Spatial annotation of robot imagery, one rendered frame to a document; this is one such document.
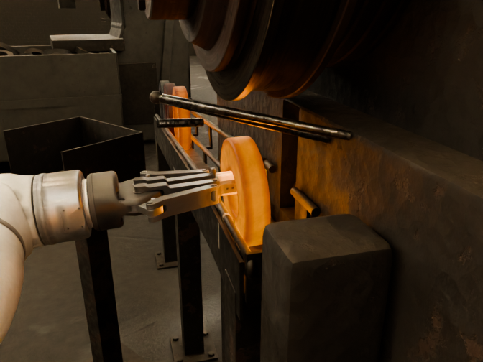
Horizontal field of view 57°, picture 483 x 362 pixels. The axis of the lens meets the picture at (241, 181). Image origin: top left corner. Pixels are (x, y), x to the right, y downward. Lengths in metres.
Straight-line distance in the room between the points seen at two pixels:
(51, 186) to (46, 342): 1.09
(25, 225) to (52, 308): 1.22
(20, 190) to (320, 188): 0.35
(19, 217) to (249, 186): 0.27
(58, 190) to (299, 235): 0.30
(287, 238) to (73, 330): 1.31
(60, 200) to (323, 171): 0.31
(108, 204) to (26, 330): 1.17
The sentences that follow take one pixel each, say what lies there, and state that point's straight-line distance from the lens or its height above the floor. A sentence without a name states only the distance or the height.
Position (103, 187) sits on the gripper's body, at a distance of 0.57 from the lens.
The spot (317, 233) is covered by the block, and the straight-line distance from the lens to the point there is 0.41.
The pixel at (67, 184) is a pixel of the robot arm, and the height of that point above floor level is 0.79.
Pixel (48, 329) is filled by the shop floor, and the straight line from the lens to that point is 1.68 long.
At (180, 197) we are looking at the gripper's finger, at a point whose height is 0.77.
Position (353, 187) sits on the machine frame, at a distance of 0.47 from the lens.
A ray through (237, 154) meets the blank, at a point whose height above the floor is 0.81.
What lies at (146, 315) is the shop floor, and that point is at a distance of 1.64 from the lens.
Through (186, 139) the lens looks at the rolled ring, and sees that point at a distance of 1.26.
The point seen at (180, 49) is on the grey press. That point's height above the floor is 0.71.
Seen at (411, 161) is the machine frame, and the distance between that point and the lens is 0.39.
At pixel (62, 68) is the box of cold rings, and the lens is 2.95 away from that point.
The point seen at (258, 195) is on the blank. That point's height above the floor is 0.77.
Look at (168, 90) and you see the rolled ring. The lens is 1.44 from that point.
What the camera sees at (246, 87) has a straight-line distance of 0.47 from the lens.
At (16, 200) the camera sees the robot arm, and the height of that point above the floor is 0.78.
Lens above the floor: 0.99
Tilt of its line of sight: 21 degrees down
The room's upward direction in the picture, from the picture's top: straight up
